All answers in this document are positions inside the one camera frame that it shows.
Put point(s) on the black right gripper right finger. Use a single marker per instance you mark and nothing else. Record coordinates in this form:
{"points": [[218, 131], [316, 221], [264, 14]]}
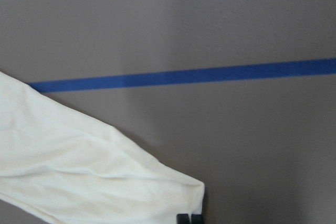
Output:
{"points": [[197, 219]]}

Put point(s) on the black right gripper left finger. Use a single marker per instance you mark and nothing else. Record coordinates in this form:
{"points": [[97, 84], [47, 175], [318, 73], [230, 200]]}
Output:
{"points": [[182, 219]]}

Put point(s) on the cream long-sleeve printed shirt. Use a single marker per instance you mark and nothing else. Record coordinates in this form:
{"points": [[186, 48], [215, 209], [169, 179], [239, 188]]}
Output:
{"points": [[64, 166]]}

